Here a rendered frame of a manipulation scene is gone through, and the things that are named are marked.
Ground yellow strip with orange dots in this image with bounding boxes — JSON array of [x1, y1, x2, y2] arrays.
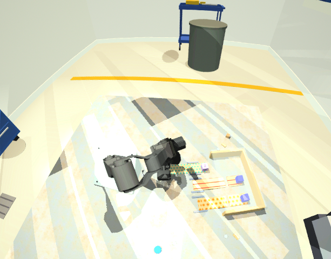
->
[[197, 196, 224, 210]]

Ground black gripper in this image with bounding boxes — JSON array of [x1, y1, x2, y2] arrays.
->
[[157, 161, 171, 181]]

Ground pale yellow strip with red stripes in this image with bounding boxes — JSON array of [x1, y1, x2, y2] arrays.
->
[[192, 178, 220, 191]]

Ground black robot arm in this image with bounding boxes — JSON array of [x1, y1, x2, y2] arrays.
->
[[103, 136, 186, 193]]

